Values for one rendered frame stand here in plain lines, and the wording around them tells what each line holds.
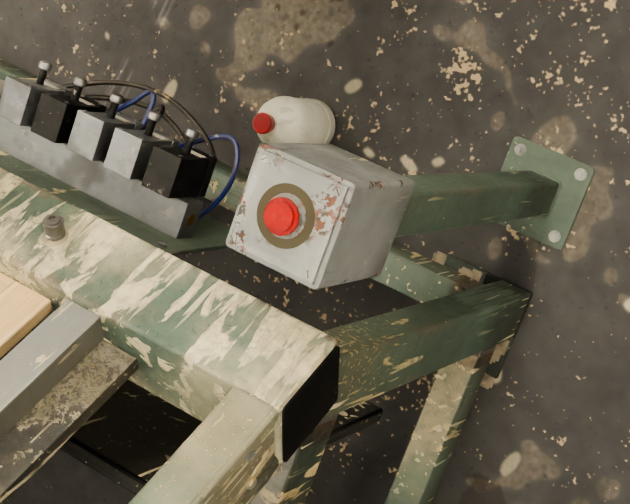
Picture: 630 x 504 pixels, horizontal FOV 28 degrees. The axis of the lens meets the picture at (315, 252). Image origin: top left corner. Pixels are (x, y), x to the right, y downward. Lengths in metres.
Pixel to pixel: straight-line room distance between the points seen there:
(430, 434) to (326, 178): 0.88
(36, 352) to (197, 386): 0.18
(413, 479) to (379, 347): 0.58
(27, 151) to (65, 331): 0.35
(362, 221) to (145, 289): 0.29
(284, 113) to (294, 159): 0.87
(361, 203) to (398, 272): 0.77
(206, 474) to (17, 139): 0.62
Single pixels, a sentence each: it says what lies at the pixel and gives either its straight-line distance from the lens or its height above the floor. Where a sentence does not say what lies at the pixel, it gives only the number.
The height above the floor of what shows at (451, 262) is 0.01.
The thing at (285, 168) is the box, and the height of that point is 0.93.
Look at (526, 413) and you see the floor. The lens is 2.21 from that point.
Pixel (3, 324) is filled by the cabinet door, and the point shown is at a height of 0.94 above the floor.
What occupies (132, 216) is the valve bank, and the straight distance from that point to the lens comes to 1.63.
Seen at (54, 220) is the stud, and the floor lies 0.87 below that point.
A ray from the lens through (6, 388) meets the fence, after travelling 1.41.
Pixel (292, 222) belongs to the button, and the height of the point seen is 0.94.
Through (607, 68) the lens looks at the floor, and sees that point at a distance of 2.14.
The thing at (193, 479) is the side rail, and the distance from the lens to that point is 1.30.
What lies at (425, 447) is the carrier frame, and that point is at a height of 0.18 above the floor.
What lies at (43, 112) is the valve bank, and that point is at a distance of 1.68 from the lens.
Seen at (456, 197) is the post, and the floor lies 0.51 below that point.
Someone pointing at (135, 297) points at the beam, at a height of 0.88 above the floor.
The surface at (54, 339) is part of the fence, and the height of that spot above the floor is 0.95.
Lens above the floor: 2.08
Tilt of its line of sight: 63 degrees down
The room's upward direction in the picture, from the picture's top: 99 degrees counter-clockwise
